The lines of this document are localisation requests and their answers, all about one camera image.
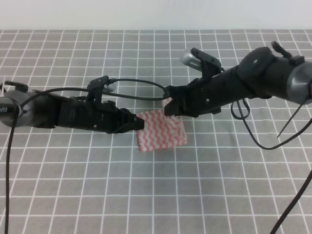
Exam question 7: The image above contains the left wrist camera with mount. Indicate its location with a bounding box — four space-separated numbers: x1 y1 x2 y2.
86 76 116 104

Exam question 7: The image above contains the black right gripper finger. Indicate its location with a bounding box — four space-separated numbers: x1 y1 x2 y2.
164 98 190 116
164 85 189 99

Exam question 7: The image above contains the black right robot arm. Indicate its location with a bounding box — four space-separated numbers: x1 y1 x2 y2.
164 41 312 117

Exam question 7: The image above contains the black left camera cable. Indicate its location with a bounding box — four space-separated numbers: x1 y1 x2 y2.
4 78 171 234

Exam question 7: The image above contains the black right camera cable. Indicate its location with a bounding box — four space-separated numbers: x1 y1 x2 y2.
219 67 312 234

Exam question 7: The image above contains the black camera cable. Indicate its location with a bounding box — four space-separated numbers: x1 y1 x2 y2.
219 67 312 234
4 78 171 234

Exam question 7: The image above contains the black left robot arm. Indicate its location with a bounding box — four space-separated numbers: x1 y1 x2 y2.
0 76 145 134

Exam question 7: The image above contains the pink wavy striped towel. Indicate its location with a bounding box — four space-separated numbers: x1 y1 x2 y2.
137 108 188 152

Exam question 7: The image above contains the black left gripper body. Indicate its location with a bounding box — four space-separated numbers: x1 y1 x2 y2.
56 98 129 134

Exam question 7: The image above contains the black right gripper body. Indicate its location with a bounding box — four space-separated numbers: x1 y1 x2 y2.
180 75 232 117

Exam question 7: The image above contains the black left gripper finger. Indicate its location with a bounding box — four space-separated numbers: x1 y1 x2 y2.
114 121 144 134
120 108 145 124

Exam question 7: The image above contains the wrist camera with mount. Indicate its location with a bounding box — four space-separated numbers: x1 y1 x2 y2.
180 48 224 78
86 76 116 104

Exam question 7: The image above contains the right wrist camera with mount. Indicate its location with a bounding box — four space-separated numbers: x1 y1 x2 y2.
180 48 224 78

